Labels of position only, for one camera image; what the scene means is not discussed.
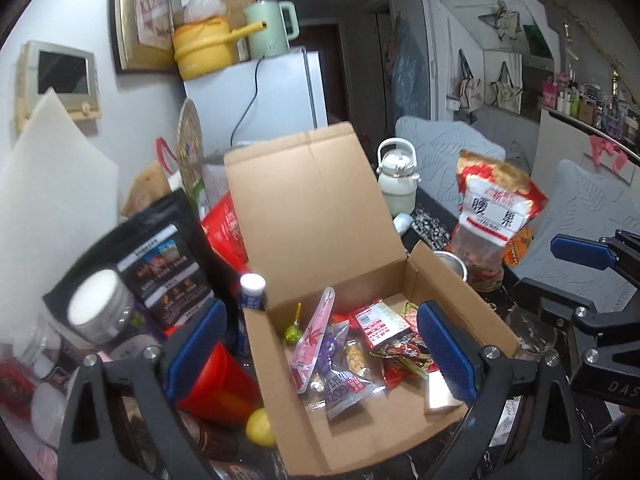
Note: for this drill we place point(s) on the small white blue bottle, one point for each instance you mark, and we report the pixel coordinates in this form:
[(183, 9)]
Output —
[(252, 288)]

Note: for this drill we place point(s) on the waffle snack packet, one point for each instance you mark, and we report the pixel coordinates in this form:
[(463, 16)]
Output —
[(356, 360)]

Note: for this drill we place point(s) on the grey chair cover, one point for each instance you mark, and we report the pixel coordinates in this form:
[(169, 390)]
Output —
[(438, 146), (585, 205)]

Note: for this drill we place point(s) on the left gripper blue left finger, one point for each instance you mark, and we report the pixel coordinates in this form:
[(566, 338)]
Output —
[(189, 347)]

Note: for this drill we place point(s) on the green electric kettle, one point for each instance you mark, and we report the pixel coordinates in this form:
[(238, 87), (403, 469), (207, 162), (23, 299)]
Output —
[(282, 27)]

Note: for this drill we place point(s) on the grey chair cover far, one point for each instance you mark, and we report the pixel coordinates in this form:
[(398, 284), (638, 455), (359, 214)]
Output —
[(438, 146)]

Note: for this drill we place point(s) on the silver purple snack packet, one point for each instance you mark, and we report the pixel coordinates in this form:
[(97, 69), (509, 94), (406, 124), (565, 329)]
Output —
[(335, 388)]

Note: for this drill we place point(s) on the red canister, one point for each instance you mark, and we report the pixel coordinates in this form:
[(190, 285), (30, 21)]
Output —
[(224, 393)]

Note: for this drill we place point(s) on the cashew nut bag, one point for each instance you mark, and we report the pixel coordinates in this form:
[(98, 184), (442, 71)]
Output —
[(498, 201)]

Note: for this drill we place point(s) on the framed picture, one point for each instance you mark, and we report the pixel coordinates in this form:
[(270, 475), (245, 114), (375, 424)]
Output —
[(141, 36)]

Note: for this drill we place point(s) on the red gift bag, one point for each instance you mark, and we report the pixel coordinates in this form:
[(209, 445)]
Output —
[(222, 230)]

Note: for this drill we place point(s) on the white thermos kettle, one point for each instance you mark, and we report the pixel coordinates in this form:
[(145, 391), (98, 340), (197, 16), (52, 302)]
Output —
[(398, 176)]

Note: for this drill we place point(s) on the tote bag left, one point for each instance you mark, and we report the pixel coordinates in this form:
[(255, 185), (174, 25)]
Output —
[(471, 89)]

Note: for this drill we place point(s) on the gold rectangular box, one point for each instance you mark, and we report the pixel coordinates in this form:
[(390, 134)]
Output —
[(438, 397)]

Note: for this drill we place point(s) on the woven round mat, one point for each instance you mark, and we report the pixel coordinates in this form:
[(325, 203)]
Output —
[(189, 144)]

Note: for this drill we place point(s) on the red white snack packet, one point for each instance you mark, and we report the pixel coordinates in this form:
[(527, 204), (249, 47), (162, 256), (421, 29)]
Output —
[(379, 323)]

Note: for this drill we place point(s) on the dark label jar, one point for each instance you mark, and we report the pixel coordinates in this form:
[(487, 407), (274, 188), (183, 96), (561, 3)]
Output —
[(100, 307)]

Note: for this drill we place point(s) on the yellow saucepan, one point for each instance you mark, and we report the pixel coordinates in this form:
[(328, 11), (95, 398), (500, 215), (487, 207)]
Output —
[(204, 47)]

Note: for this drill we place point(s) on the open cardboard box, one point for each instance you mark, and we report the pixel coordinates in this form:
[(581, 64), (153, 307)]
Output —
[(312, 217)]

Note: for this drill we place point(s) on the white mini fridge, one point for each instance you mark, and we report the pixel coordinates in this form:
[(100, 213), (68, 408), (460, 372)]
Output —
[(259, 100)]

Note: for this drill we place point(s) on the pink love snack packet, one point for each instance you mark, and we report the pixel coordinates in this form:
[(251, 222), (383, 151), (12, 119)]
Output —
[(307, 349)]

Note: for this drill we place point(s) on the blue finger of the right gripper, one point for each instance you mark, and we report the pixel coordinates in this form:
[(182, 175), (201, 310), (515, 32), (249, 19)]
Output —
[(589, 253)]

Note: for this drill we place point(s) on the yellow lemon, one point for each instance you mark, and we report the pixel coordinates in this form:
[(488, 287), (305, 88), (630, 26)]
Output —
[(258, 429)]

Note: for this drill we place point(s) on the wall intercom panel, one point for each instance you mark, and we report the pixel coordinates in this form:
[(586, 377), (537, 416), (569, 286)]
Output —
[(70, 73)]

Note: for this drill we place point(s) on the black snack pouch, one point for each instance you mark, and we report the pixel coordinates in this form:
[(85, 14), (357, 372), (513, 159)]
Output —
[(164, 258)]

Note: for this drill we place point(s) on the tote bag right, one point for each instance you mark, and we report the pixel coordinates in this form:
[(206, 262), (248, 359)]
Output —
[(507, 95)]

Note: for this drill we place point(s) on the green lollipop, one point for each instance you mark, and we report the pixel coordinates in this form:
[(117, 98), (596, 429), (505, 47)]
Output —
[(293, 333)]

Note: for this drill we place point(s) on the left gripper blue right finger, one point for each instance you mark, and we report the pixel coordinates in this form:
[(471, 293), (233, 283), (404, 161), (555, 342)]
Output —
[(454, 351)]

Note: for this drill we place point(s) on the brown gold snack packet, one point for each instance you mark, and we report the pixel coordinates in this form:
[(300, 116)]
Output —
[(405, 356)]

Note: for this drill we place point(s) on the white foam board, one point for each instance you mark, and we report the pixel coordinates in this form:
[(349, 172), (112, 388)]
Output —
[(59, 195)]

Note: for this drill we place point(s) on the grey chair cover near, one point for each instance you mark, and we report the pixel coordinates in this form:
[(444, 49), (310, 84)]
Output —
[(585, 205)]

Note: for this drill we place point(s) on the tote bag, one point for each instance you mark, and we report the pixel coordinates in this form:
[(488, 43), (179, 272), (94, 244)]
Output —
[(471, 89), (507, 95)]

